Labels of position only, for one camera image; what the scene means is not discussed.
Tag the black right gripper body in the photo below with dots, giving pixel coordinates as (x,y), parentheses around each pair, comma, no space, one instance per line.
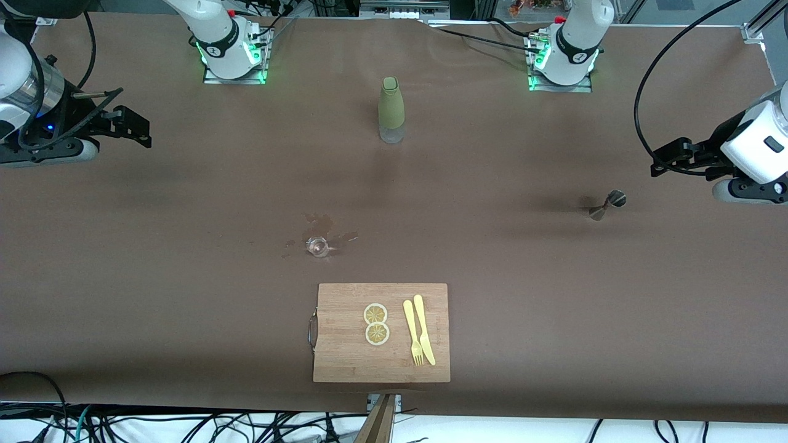
(75,117)

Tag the steel double jigger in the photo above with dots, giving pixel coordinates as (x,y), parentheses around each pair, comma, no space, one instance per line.
(614,198)

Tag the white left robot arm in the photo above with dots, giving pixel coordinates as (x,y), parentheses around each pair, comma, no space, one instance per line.
(575,43)

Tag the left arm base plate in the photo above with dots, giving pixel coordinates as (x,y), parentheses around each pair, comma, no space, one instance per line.
(560,88)

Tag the small clear shot glass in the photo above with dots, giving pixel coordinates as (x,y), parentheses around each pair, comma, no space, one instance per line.
(317,247)

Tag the aluminium profile frame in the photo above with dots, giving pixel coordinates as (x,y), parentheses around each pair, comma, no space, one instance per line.
(752,32)

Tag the green sleeved glass bottle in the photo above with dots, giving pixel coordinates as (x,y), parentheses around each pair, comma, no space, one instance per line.
(391,104)

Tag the small metal bracket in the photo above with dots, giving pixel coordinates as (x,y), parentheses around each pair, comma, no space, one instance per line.
(397,403)

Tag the lemon slice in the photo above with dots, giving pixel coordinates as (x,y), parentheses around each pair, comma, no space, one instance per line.
(377,334)
(375,314)

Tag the brown table cover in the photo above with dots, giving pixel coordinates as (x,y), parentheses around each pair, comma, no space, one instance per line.
(184,246)

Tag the yellow plastic knife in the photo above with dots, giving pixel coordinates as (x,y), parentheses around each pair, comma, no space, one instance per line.
(425,335)

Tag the bamboo cutting board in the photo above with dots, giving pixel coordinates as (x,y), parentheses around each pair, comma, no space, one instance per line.
(345,344)

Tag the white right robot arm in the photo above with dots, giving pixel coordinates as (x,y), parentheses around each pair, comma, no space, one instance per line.
(215,37)

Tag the wooden beam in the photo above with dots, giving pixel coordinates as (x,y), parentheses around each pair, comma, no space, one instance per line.
(377,424)

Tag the yellow plastic fork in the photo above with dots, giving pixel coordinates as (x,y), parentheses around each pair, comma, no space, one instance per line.
(409,320)

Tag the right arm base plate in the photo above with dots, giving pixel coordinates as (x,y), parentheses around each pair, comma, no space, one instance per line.
(234,80)

